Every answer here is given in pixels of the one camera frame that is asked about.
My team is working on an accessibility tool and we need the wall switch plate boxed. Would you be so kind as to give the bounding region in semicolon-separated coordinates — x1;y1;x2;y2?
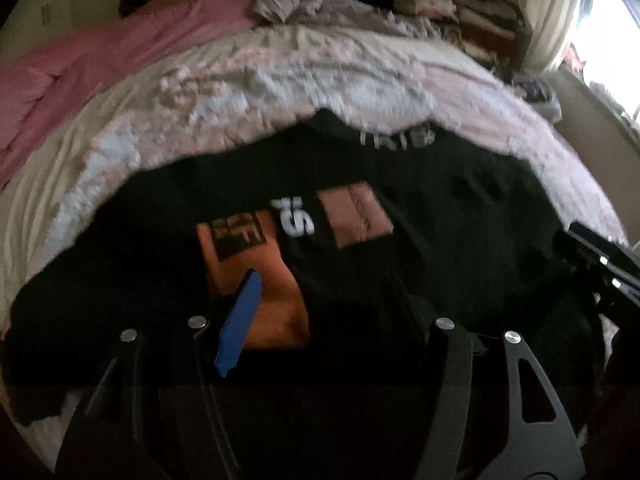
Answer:
40;3;52;26

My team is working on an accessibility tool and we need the black IKIS garment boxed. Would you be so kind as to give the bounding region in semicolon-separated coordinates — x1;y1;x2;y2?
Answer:
1;110;604;427

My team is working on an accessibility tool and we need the clothes heap by window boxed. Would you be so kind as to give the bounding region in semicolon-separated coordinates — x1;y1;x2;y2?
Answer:
511;74;563;125

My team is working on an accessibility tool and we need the pink duvet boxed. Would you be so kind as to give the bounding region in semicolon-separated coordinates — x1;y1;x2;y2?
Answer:
1;0;258;184

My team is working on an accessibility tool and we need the pink white tufted bedspread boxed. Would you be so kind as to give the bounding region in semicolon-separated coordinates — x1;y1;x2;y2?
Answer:
1;25;625;308

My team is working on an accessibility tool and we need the stack of folded clothes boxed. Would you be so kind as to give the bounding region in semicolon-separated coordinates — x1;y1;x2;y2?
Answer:
393;0;532;78

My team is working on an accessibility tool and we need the cream curtain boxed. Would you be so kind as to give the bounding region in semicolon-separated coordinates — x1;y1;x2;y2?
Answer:
518;0;582;74

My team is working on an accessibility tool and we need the orange black knit sock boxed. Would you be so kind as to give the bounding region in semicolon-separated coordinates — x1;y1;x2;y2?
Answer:
196;210;309;349

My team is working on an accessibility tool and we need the lilac crumpled garment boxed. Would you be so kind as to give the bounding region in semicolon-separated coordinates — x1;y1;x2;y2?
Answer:
250;0;440;40

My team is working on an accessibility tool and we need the pink patch black sock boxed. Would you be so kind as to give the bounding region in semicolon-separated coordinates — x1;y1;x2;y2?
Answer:
270;182;394;248

